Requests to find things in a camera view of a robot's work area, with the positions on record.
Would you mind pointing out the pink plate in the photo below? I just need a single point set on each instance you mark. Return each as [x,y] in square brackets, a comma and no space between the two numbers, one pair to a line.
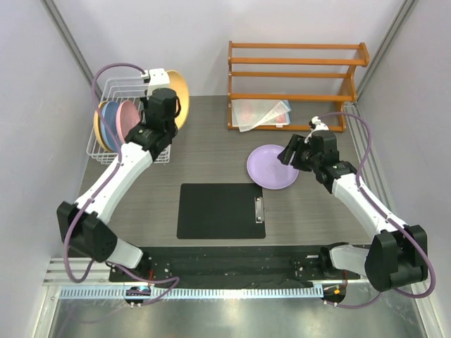
[127,117]

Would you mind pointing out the tan plate in rack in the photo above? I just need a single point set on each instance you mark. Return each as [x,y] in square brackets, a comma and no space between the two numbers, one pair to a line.
[97,131]

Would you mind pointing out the purple plate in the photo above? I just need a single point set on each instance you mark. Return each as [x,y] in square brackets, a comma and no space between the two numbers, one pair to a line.
[267,171]

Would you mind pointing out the orange wooden shelf rack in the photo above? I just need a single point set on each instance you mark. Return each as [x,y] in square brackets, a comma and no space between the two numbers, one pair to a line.
[317,73]

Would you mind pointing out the yellow plate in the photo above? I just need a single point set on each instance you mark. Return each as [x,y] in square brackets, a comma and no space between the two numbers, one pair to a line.
[179,85]

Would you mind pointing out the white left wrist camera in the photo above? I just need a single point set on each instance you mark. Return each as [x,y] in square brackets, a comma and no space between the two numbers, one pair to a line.
[155,79]

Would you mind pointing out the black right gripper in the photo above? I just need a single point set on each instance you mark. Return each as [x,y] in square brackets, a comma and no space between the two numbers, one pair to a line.
[294,144]

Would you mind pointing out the slotted cable duct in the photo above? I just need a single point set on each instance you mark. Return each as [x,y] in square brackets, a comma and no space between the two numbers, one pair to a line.
[136,293]

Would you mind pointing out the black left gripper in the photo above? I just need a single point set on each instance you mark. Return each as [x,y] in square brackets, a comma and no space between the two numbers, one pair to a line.
[144,101]

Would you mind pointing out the blue plate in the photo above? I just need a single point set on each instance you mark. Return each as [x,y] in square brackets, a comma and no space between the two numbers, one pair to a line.
[108,126]

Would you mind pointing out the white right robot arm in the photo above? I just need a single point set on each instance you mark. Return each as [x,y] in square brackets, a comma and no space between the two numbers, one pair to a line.
[397,254]

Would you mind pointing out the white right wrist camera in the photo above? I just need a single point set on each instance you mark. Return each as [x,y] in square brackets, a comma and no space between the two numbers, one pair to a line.
[315,124]

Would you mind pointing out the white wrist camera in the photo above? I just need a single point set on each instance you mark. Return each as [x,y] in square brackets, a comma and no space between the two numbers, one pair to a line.
[155,79]
[315,124]

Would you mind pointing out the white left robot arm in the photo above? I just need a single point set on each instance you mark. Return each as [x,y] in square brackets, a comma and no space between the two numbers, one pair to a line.
[84,224]

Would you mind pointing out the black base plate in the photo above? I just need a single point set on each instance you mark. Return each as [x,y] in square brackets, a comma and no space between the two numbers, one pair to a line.
[241,267]

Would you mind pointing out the black clipboard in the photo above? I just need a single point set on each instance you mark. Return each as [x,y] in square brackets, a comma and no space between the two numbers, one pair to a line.
[221,211]

